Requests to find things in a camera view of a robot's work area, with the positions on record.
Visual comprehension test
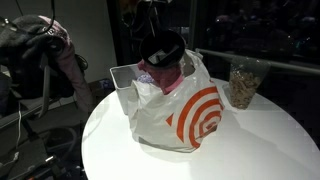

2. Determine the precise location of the pink red cloth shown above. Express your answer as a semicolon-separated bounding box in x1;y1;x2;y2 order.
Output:
137;59;186;96

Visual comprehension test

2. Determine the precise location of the white orange target plastic bag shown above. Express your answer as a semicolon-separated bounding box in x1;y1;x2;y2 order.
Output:
127;49;225;154

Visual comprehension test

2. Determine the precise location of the white plastic storage box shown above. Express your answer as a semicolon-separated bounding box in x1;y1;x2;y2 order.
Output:
109;63;148;116

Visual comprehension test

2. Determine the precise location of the dark cardboard box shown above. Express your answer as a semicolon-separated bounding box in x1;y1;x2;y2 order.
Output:
88;78;116;98

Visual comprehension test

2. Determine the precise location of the clear bag of snacks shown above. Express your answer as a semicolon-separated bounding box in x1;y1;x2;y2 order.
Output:
228;55;272;110

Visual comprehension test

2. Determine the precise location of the pink garment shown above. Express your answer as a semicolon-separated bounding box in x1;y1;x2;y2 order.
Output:
38;15;95;114

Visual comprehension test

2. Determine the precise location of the grey office chair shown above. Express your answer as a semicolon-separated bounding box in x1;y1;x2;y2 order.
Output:
0;63;56;131

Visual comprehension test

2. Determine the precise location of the black floor equipment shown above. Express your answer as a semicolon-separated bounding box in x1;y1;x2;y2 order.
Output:
18;154;84;180

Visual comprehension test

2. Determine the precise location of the metal window handrail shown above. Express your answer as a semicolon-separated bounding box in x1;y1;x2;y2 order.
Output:
196;48;320;77

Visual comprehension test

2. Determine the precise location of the black floor hose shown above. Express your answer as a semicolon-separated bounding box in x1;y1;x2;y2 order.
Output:
43;126;79;164

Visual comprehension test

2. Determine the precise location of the thin white cable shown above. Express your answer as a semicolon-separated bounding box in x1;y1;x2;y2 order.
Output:
0;101;24;168

